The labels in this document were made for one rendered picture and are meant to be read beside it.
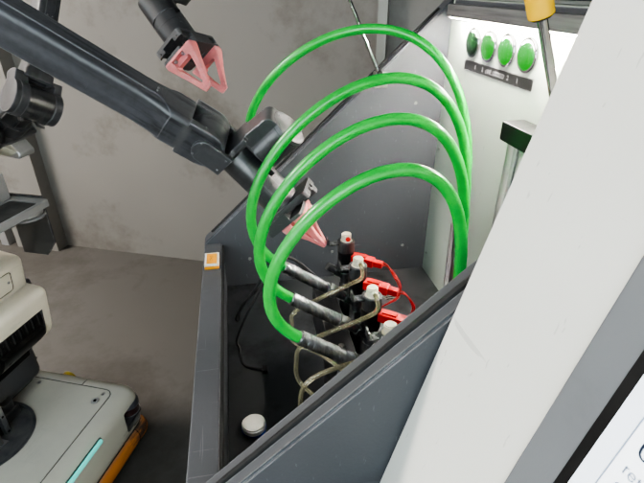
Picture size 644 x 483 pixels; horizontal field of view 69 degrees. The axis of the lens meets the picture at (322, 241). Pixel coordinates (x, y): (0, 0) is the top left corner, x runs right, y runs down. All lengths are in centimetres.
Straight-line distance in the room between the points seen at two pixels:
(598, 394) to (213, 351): 61
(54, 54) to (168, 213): 225
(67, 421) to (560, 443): 157
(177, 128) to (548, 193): 49
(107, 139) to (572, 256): 272
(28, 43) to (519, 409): 65
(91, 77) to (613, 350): 62
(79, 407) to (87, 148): 165
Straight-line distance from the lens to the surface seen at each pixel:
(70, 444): 169
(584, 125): 36
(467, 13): 95
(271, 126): 68
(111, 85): 69
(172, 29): 92
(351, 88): 61
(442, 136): 58
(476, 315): 42
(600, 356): 32
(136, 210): 300
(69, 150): 310
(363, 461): 57
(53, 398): 185
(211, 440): 68
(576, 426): 34
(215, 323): 86
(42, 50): 70
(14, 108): 124
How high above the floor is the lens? 147
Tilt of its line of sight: 29 degrees down
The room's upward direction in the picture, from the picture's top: straight up
